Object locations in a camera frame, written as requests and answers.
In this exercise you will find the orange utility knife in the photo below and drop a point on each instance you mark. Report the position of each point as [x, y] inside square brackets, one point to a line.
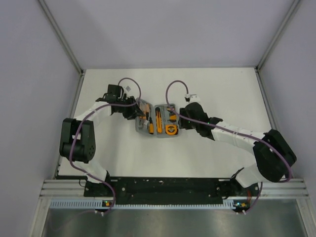
[159, 120]

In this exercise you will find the white slotted cable duct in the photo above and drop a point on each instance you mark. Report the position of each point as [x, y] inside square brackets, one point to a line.
[102, 205]

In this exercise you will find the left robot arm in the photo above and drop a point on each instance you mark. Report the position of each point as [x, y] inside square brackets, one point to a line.
[78, 143]

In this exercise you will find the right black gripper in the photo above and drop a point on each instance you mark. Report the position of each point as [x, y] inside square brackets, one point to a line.
[182, 124]

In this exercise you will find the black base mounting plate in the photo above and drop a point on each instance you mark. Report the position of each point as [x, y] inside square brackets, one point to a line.
[155, 190]

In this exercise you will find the orange pliers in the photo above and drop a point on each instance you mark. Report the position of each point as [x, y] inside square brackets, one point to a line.
[143, 120]

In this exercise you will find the black round tape roll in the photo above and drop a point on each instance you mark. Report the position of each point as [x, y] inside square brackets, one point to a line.
[170, 108]

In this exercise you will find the orange tape measure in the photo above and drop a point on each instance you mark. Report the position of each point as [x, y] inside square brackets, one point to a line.
[171, 129]

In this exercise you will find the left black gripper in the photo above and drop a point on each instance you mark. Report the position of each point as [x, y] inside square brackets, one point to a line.
[134, 112]

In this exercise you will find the grey plastic tool case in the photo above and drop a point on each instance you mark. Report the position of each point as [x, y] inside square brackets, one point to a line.
[165, 120]

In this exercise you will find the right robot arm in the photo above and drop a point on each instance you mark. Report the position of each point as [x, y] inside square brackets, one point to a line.
[273, 156]

